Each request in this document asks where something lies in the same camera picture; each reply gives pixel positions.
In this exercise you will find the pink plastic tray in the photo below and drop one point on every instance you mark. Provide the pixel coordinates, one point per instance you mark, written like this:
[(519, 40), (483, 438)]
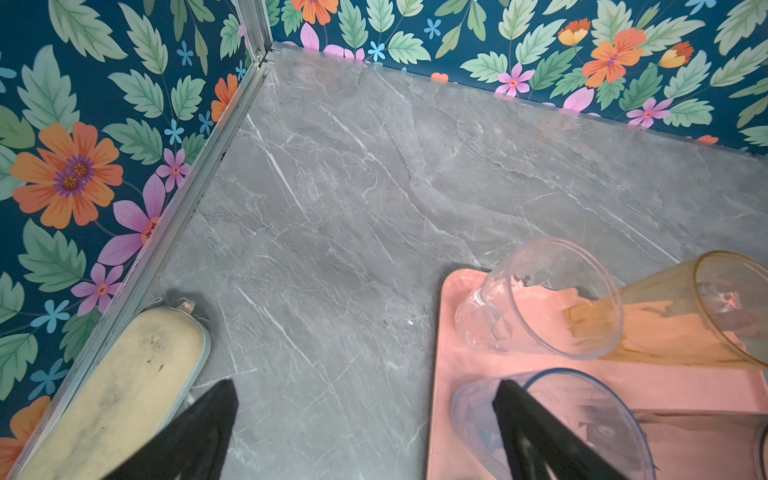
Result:
[(640, 386)]

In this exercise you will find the beige sponge brush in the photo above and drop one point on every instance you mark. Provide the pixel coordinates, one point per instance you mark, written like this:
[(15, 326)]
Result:
[(135, 390)]

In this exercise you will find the yellow tall cup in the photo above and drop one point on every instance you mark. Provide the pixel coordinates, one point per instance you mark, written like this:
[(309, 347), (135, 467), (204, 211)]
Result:
[(710, 311)]

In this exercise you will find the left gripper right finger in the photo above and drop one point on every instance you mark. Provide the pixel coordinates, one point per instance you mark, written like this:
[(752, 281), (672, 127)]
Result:
[(537, 445)]

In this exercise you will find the grey smoky cup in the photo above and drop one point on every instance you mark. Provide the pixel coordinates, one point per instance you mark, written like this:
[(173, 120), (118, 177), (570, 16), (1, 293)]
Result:
[(706, 445)]

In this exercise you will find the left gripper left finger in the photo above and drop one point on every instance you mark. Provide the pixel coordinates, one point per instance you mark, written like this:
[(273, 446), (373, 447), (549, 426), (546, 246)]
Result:
[(193, 446)]

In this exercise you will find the blue transparent cup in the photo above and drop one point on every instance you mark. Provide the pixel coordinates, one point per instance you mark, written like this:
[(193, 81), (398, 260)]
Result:
[(584, 404)]

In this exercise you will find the clear transparent cup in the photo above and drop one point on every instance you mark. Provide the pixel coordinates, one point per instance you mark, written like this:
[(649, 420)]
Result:
[(549, 296)]

